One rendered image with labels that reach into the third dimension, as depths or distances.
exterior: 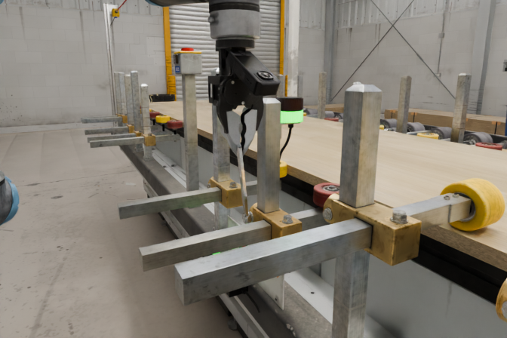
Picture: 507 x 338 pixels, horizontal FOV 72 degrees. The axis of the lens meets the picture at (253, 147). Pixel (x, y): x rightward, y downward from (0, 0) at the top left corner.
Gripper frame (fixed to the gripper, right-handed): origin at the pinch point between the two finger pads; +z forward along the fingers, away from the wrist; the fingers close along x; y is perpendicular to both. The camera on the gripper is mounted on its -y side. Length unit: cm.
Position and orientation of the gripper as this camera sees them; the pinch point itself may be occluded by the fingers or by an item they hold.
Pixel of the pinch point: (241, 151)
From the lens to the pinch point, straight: 65.4
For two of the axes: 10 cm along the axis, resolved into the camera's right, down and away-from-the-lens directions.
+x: -8.8, 1.1, -4.6
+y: -4.8, -1.9, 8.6
